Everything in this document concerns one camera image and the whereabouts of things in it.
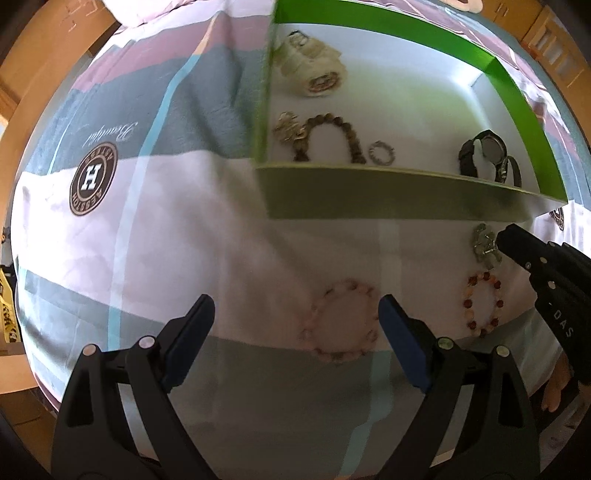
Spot red orange bead bracelet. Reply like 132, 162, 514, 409
461, 270, 506, 339

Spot silver charm keychain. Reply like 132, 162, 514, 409
471, 223, 503, 270

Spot pink bead bracelet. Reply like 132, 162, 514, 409
297, 279, 381, 363

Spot thin dark strap watch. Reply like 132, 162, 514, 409
495, 156, 523, 188

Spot black wrist watch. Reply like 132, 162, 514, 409
458, 130, 508, 182

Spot small silver bead ring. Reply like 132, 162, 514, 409
368, 140, 397, 167

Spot brown wooden bead bracelet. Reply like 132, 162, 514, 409
291, 112, 369, 165

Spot gold flower brooch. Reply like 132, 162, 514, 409
273, 111, 310, 148

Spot cream white wrist watch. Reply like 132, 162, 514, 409
273, 30, 348, 97

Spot person's right hand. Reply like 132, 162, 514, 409
541, 353, 572, 412

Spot plaid bed sheet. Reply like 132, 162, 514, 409
11, 1, 590, 479

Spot green cardboard box tray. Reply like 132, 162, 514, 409
254, 1, 567, 222

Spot wooden wardrobe cabinets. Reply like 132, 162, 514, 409
481, 0, 543, 41

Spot striped plush dog toy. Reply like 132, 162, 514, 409
441, 0, 483, 14

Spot wooden headboard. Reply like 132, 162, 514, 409
0, 0, 119, 213

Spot pink white pillow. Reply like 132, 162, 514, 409
101, 0, 195, 28

